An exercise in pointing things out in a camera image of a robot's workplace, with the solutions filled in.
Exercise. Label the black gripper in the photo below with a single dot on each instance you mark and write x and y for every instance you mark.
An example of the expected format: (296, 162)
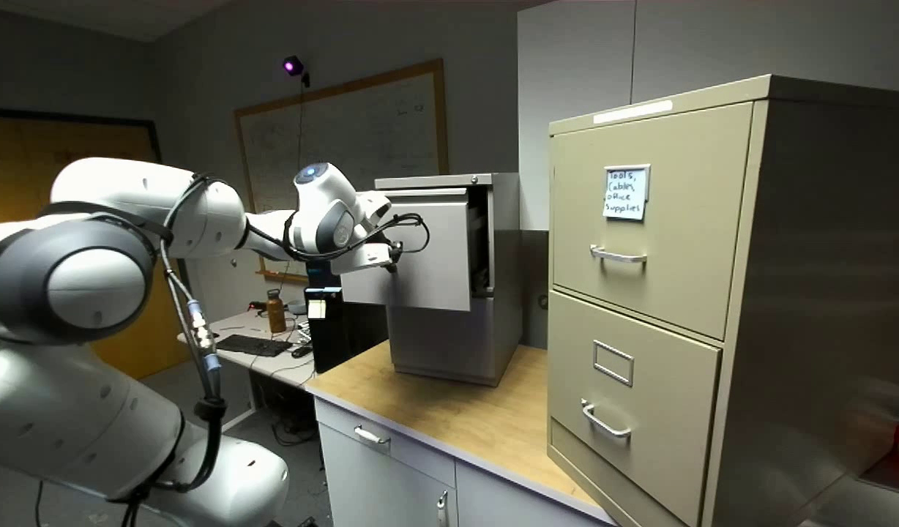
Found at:
(381, 233)

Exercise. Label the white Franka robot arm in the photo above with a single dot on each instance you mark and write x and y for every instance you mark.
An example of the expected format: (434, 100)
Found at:
(85, 295)

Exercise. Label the small grey filing cabinet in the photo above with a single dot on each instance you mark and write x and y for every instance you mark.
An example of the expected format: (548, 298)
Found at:
(501, 295)

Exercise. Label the wood topped grey counter cabinet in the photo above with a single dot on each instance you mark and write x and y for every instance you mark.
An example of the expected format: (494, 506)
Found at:
(466, 412)

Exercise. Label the beige drawer with paper label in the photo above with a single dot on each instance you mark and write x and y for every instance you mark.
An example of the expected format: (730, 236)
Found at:
(683, 295)

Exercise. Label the beige drawer with label holder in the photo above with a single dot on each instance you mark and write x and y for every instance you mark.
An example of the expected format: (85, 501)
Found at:
(662, 428)

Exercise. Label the large beige filing cabinet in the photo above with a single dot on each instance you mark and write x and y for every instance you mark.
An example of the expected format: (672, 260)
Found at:
(819, 311)

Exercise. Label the black computer tower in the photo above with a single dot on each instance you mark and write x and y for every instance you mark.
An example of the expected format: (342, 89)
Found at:
(347, 333)

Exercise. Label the wood framed whiteboard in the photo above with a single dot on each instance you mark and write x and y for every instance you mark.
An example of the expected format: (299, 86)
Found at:
(391, 128)

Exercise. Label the brown bottle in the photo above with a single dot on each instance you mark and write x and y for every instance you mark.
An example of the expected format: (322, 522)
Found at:
(277, 314)

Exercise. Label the light office desk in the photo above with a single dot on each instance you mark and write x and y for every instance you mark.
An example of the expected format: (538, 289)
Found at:
(274, 365)

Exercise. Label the black keyboard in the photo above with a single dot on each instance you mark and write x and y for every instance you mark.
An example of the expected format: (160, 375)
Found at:
(254, 345)

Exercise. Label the white paper label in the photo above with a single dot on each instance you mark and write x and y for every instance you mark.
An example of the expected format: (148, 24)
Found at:
(626, 192)

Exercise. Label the yellow wooden door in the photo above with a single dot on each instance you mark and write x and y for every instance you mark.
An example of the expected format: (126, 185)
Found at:
(40, 157)

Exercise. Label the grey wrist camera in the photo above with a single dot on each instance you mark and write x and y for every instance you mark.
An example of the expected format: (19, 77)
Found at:
(366, 260)

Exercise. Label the camera with purple light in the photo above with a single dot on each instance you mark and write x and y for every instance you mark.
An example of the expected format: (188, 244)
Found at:
(295, 68)

